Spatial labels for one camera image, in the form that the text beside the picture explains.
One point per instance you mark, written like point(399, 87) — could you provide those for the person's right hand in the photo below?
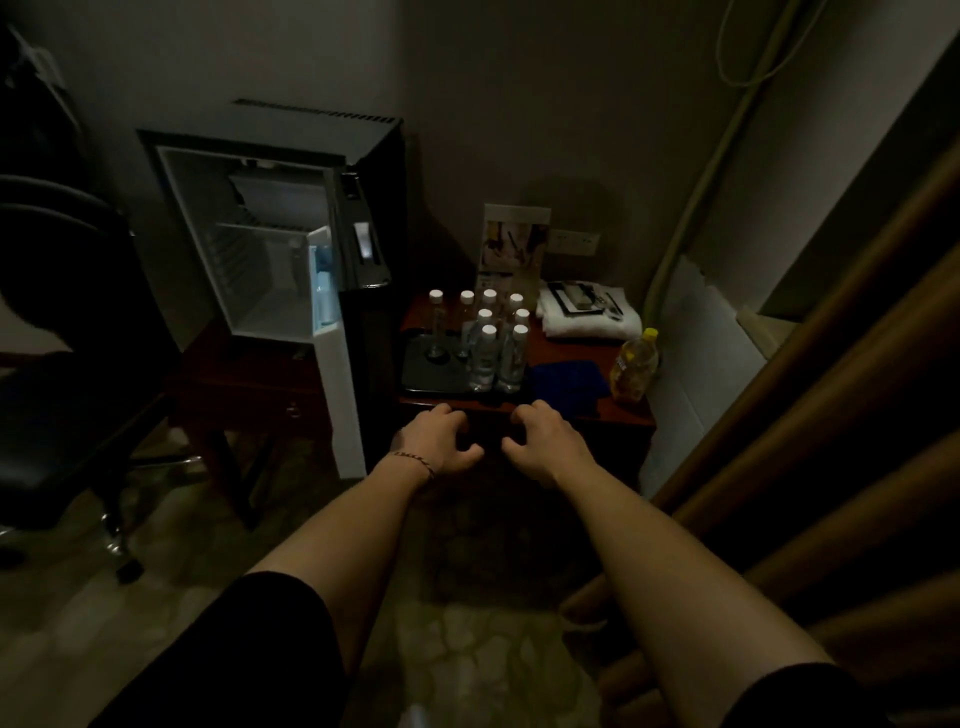
point(551, 446)

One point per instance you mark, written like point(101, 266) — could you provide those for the person's left hand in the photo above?
point(435, 441)

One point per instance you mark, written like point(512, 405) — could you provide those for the cluster of water bottles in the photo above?
point(487, 352)

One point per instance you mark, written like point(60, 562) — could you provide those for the black mini fridge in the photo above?
point(300, 124)

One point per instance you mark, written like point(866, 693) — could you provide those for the person's left forearm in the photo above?
point(352, 547)

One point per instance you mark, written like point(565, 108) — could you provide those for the person's right forearm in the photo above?
point(690, 585)

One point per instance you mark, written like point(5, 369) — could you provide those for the yellow capped liquid bottle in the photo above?
point(634, 371)

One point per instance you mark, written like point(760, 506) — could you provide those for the person's black left sleeve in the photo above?
point(240, 660)

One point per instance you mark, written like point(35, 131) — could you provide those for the person's black sleeve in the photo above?
point(240, 660)
point(810, 701)

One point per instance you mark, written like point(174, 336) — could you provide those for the person's black right sleeve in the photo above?
point(810, 701)

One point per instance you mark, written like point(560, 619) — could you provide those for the blue cloth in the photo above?
point(570, 390)

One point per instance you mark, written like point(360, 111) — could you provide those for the black serving tray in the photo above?
point(424, 375)

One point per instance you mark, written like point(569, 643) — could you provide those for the red wooden side cabinet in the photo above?
point(570, 349)

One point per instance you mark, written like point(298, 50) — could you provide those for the white folded towel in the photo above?
point(592, 326)

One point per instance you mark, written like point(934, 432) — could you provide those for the remote controls on black folder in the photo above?
point(559, 300)

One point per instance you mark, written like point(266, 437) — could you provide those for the grey remote control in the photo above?
point(581, 296)

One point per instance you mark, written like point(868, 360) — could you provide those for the light blue door rack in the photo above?
point(322, 285)

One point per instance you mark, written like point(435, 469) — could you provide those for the dark wooden drawer table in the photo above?
point(240, 382)

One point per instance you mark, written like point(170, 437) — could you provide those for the printed brochure stand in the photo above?
point(514, 240)

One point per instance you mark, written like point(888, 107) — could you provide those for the wooden window sill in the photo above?
point(765, 334)

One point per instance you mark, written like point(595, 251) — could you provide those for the brown curtain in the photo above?
point(862, 465)

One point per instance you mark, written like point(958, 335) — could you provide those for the black office chair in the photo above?
point(67, 337)

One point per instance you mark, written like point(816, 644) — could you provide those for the black television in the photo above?
point(30, 135)

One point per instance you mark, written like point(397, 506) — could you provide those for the white wall panel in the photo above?
point(697, 375)

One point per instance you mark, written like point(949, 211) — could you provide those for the white double wall socket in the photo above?
point(576, 241)

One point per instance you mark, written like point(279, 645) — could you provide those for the green wall pipe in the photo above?
point(705, 180)

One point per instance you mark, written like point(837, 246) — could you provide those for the green window frame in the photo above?
point(862, 210)

